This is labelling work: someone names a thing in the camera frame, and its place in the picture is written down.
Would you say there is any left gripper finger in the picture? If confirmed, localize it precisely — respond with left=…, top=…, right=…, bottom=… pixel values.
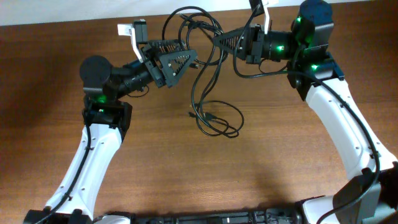
left=146, top=39, right=185, bottom=54
left=159, top=50, right=197, bottom=87

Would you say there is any black cable bundle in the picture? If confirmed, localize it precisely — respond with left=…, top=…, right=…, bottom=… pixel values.
left=161, top=6, right=245, bottom=139

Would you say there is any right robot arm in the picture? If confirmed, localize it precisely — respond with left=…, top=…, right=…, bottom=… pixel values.
left=213, top=1, right=397, bottom=223

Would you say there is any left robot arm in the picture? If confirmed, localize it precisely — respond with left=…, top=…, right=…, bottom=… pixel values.
left=24, top=19, right=197, bottom=223

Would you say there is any left camera black cable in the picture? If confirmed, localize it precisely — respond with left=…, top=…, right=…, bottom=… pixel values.
left=34, top=93, right=93, bottom=224

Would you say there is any camera black cable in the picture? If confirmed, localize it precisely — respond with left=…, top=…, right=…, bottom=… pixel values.
left=232, top=4, right=382, bottom=224
left=34, top=93, right=93, bottom=224

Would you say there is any right camera black cable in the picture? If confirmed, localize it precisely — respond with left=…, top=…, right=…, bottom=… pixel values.
left=232, top=4, right=382, bottom=224

